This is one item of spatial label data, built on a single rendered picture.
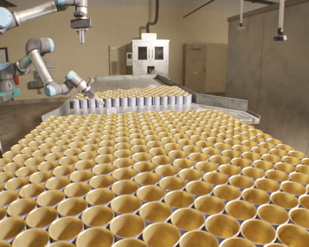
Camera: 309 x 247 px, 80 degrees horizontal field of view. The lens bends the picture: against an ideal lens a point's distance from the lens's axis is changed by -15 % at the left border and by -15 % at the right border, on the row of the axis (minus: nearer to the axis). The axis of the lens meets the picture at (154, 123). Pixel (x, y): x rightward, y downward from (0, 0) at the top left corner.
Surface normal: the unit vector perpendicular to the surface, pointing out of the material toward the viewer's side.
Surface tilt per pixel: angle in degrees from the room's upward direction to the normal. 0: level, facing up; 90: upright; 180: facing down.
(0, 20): 85
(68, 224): 88
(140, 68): 90
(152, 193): 88
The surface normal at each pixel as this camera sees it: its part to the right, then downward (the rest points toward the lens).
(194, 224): -0.57, 0.23
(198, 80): 0.15, 0.29
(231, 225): -0.80, 0.17
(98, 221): 0.40, 0.25
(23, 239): 0.88, 0.13
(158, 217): -0.15, 0.27
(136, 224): -0.38, 0.25
